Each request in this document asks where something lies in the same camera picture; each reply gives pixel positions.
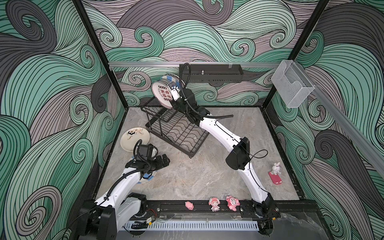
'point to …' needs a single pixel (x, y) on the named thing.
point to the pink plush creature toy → (232, 202)
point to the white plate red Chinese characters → (162, 94)
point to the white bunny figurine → (276, 168)
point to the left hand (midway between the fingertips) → (164, 161)
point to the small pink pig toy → (189, 205)
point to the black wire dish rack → (175, 127)
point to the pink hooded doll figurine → (215, 202)
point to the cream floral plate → (130, 136)
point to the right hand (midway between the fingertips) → (174, 91)
